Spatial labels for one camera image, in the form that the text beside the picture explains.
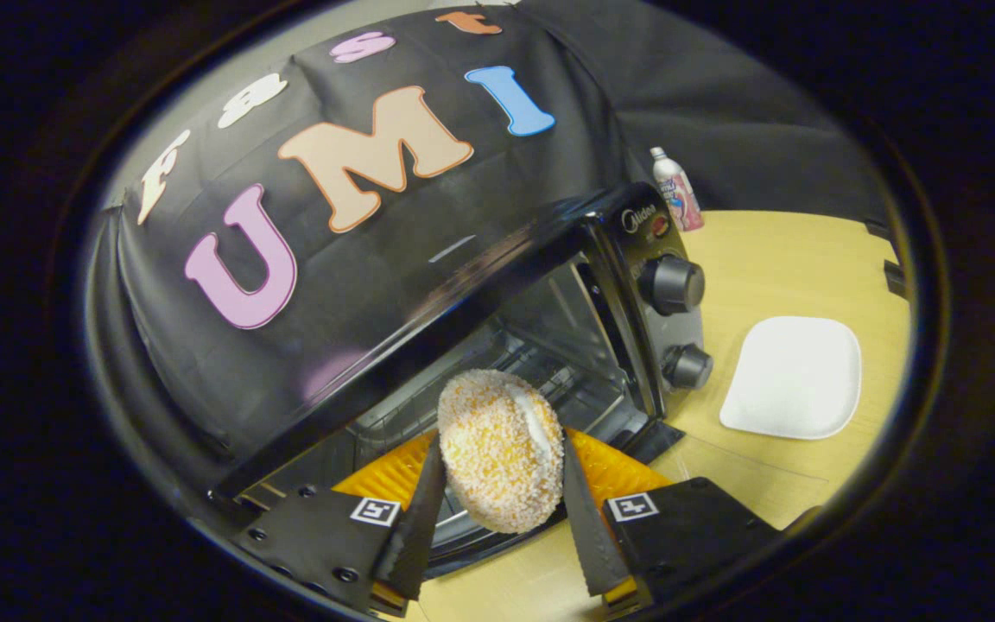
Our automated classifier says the white plate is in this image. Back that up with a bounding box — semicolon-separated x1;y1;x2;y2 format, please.
719;316;863;441

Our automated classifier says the black backdrop cloth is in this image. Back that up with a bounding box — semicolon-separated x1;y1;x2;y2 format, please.
87;0;891;485

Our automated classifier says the black toaster oven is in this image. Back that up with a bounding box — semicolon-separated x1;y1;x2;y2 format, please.
204;181;714;580

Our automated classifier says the pink label drink bottle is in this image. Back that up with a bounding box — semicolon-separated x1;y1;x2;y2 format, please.
649;146;706;232

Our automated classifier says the round crumb-coated pastry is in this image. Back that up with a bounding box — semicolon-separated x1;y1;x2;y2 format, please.
437;369;566;535

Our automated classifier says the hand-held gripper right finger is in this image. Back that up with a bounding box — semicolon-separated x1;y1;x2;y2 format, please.
561;428;782;619

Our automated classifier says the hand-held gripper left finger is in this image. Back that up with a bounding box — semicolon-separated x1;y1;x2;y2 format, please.
234;430;448;616

